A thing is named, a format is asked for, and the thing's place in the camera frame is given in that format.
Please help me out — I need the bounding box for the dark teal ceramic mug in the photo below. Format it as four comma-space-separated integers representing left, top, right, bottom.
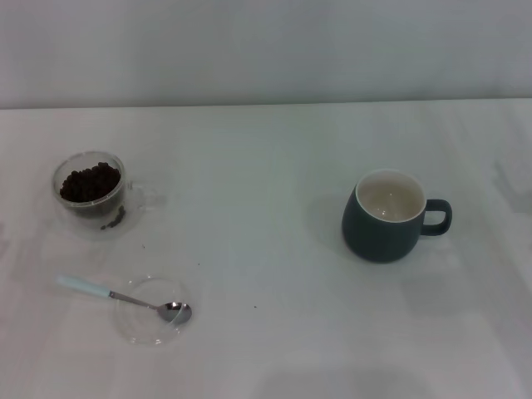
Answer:
341, 168, 454, 264

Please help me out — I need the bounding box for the clear double-wall glass cup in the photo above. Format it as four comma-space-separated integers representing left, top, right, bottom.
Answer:
51, 150, 166, 241

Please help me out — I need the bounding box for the coffee bean pile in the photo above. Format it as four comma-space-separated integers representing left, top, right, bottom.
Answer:
59, 161, 122, 204

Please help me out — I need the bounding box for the clear glass saucer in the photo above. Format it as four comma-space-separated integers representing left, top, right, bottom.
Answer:
112, 276, 196, 347

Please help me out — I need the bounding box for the blue-handled metal spoon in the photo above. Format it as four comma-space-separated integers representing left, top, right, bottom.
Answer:
56, 273, 193, 324

